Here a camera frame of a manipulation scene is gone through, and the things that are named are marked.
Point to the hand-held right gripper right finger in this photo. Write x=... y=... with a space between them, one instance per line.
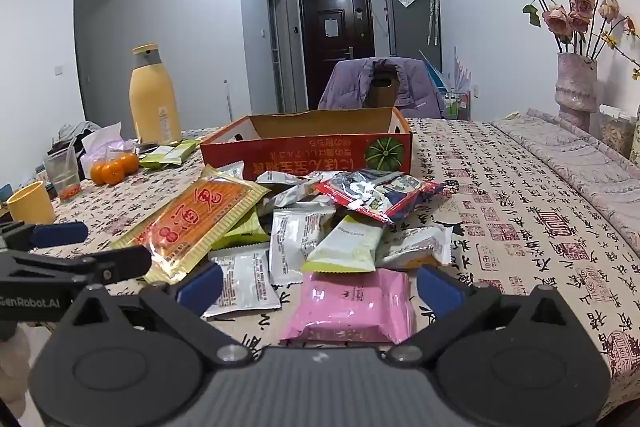
x=440 y=291

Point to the red edged clear snack bag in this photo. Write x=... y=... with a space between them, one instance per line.
x=380 y=197

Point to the dried rose bouquet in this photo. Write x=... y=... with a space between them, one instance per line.
x=570 y=14

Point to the pile of white snack packets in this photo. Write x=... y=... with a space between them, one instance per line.
x=295 y=242

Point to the clear food jar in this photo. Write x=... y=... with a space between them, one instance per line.
x=615 y=137

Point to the white paper notice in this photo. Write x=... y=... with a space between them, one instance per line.
x=332 y=28

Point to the red cardboard box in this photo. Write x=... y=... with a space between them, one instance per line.
x=300 y=154

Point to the dark brown door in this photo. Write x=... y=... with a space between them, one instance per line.
x=320 y=62

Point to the white and green snack packet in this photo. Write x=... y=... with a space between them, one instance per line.
x=340 y=247

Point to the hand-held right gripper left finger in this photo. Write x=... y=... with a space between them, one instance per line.
x=200 y=287

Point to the large orange snack packet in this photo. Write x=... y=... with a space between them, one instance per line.
x=195 y=222

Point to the glass side door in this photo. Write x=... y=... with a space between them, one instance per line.
x=277 y=52

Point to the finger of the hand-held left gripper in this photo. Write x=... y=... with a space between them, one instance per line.
x=60 y=234
x=125 y=263

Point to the pink speckled vase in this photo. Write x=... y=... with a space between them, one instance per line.
x=575 y=87

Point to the blue plastic item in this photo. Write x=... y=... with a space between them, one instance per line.
x=432 y=74

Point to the plastic tissue pack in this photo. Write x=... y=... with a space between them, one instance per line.
x=107 y=153

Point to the pile of clothes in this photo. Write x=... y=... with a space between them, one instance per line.
x=75 y=132

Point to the yellow bottle with grey cap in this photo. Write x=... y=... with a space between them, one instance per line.
x=152 y=107

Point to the brown chair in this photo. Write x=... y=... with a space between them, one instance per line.
x=382 y=96

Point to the clear plastic cup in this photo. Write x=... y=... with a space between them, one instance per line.
x=62 y=177

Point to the folded patterned cloth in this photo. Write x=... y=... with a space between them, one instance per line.
x=575 y=157

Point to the white folded umbrella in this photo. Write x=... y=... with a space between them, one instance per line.
x=432 y=12

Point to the person's left forearm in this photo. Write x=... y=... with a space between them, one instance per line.
x=12 y=372

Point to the storage rack with bottles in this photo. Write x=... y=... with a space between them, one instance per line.
x=457 y=104

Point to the pink white striped item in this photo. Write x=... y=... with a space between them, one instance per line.
x=462 y=69

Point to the yellow cup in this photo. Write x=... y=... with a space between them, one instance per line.
x=30 y=204

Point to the white tissue paper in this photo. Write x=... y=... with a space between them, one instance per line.
x=100 y=137

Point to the grey fridge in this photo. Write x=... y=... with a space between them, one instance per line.
x=410 y=32

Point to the purple jacket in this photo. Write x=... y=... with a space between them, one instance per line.
x=345 y=87

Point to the pink snack packet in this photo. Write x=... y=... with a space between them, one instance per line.
x=350 y=302

